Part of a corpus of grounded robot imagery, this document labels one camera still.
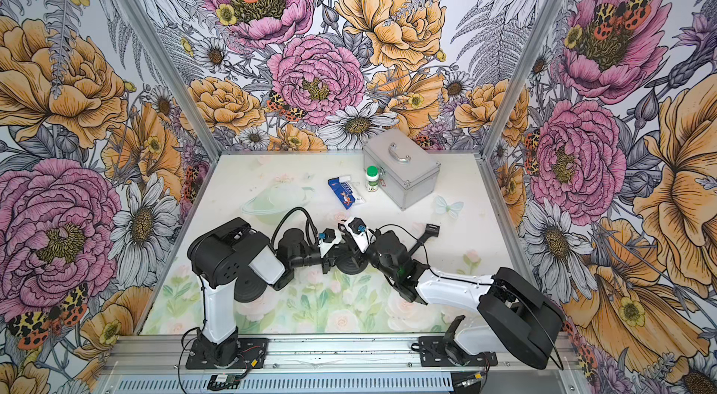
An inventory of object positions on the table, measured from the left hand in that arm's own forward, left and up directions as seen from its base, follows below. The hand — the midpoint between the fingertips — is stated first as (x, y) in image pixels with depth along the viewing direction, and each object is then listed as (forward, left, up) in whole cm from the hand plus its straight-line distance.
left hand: (351, 254), depth 90 cm
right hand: (0, 0, +10) cm, 10 cm away
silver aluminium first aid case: (+24, -19, +12) cm, 33 cm away
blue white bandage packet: (+25, +4, +1) cm, 25 cm away
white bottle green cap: (+27, -7, +4) cm, 28 cm away
